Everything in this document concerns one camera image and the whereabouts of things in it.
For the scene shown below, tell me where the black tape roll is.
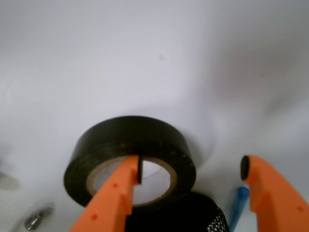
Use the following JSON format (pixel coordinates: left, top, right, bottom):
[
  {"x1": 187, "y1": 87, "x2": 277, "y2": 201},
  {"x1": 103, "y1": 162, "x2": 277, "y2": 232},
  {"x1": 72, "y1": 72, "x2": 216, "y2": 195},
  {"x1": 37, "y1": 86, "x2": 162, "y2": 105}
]
[{"x1": 64, "y1": 116, "x2": 196, "y2": 210}]

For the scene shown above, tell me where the silver grey pen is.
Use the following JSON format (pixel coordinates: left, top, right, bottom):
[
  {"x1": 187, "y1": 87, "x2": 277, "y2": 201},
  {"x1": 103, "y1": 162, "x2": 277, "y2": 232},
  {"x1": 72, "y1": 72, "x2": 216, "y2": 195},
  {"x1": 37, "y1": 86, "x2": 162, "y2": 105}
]
[{"x1": 24, "y1": 206, "x2": 54, "y2": 231}]

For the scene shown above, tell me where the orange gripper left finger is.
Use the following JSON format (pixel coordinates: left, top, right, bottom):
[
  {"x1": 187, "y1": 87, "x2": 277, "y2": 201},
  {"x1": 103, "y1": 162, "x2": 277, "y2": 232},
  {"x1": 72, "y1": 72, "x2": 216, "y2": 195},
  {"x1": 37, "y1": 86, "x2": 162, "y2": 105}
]
[{"x1": 70, "y1": 155, "x2": 140, "y2": 232}]

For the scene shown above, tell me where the light blue ballpoint pen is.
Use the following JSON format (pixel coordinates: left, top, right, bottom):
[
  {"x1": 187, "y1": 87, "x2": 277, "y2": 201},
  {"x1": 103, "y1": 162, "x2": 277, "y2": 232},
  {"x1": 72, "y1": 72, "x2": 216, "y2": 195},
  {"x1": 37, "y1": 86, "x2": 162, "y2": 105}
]
[{"x1": 227, "y1": 187, "x2": 250, "y2": 232}]

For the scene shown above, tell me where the black mesh pen holder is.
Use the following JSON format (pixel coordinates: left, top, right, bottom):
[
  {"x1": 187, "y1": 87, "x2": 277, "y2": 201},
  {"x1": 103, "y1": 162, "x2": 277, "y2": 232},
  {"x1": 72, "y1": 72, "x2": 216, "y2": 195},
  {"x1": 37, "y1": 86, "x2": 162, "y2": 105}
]
[{"x1": 125, "y1": 192, "x2": 230, "y2": 232}]

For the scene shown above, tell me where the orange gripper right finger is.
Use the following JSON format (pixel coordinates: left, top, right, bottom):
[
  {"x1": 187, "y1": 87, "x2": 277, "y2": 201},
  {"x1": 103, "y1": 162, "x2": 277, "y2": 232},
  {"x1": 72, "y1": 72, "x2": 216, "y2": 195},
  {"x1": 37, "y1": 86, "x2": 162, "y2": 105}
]
[{"x1": 240, "y1": 155, "x2": 309, "y2": 232}]

